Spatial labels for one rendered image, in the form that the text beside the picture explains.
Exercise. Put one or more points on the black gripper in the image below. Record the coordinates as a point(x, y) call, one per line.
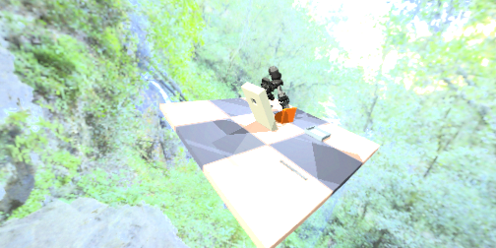
point(270, 86)

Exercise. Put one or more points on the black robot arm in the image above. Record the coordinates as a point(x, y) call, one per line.
point(276, 76)

